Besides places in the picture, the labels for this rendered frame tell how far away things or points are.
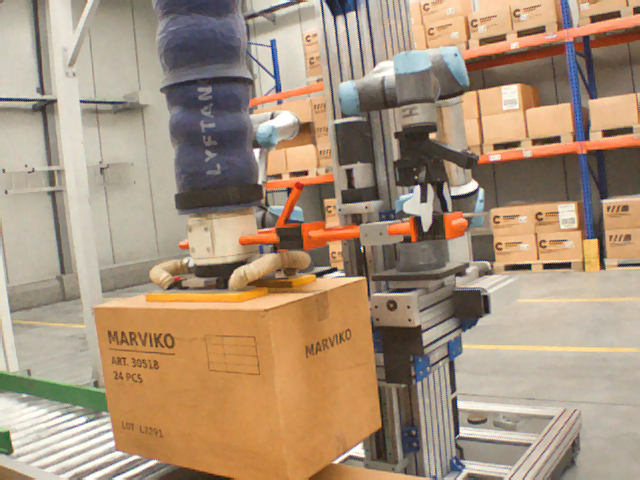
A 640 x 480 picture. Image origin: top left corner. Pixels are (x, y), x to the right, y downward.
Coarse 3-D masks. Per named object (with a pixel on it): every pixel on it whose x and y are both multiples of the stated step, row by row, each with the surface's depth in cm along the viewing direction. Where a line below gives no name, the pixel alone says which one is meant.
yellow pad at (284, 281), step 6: (282, 276) 167; (288, 276) 165; (294, 276) 166; (300, 276) 167; (306, 276) 167; (312, 276) 168; (252, 282) 169; (258, 282) 168; (264, 282) 167; (270, 282) 166; (276, 282) 164; (282, 282) 163; (288, 282) 162; (294, 282) 162; (300, 282) 164; (306, 282) 166; (312, 282) 168
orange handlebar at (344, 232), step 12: (324, 228) 144; (336, 228) 142; (348, 228) 141; (396, 228) 134; (408, 228) 132; (456, 228) 127; (240, 240) 160; (252, 240) 157; (264, 240) 155; (312, 240) 148; (336, 240) 143
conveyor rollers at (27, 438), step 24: (0, 408) 268; (24, 408) 262; (48, 408) 260; (72, 408) 259; (24, 432) 231; (48, 432) 230; (72, 432) 228; (96, 432) 227; (24, 456) 205; (48, 456) 209; (72, 456) 207; (96, 456) 205; (120, 456) 202
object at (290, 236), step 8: (288, 224) 154; (296, 224) 156; (304, 224) 147; (312, 224) 149; (320, 224) 151; (280, 232) 149; (288, 232) 148; (296, 232) 147; (304, 232) 146; (280, 240) 151; (288, 240) 149; (296, 240) 148; (304, 240) 147; (320, 240) 151; (280, 248) 150; (288, 248) 149; (296, 248) 147; (304, 248) 147; (312, 248) 148
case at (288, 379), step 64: (128, 320) 160; (192, 320) 147; (256, 320) 136; (320, 320) 149; (128, 384) 163; (192, 384) 149; (256, 384) 138; (320, 384) 147; (128, 448) 167; (192, 448) 152; (256, 448) 140; (320, 448) 146
